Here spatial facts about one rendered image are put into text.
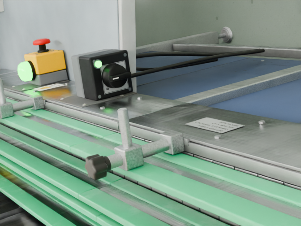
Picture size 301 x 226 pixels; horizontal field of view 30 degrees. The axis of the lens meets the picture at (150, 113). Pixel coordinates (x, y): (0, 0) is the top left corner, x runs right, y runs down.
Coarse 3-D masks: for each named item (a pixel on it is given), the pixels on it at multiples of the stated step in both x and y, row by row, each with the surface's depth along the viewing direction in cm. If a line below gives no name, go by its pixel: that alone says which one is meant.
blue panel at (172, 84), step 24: (168, 72) 133; (192, 72) 128; (216, 72) 124; (240, 72) 121; (264, 72) 117; (168, 96) 106; (240, 96) 98; (264, 96) 96; (288, 96) 94; (288, 120) 80
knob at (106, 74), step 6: (108, 66) 100; (114, 66) 99; (120, 66) 100; (102, 72) 100; (108, 72) 99; (114, 72) 99; (120, 72) 100; (126, 72) 100; (102, 78) 100; (108, 78) 99; (114, 78) 98; (120, 78) 98; (126, 78) 101; (108, 84) 100; (114, 84) 99; (120, 84) 100
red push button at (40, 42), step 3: (36, 39) 127; (39, 39) 126; (42, 39) 126; (45, 39) 126; (48, 39) 126; (33, 42) 126; (36, 42) 125; (39, 42) 125; (42, 42) 125; (45, 42) 125; (48, 42) 126; (39, 45) 126; (42, 45) 126; (45, 45) 127; (39, 48) 127; (42, 48) 126; (45, 48) 127
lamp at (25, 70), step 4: (20, 64) 125; (24, 64) 124; (28, 64) 124; (32, 64) 125; (20, 68) 124; (24, 68) 124; (28, 68) 124; (32, 68) 124; (20, 72) 124; (24, 72) 124; (28, 72) 124; (32, 72) 124; (20, 76) 125; (24, 76) 124; (28, 76) 124; (32, 76) 125; (24, 80) 125; (28, 80) 126
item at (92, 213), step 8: (0, 160) 114; (8, 160) 112; (16, 168) 106; (24, 168) 106; (24, 176) 103; (32, 176) 100; (40, 184) 96; (48, 184) 95; (56, 192) 91; (64, 192) 90; (64, 200) 88; (72, 200) 86; (80, 200) 86; (80, 208) 83; (88, 208) 83; (88, 216) 82; (96, 216) 80; (104, 216) 79; (104, 224) 77; (112, 224) 76; (120, 224) 76
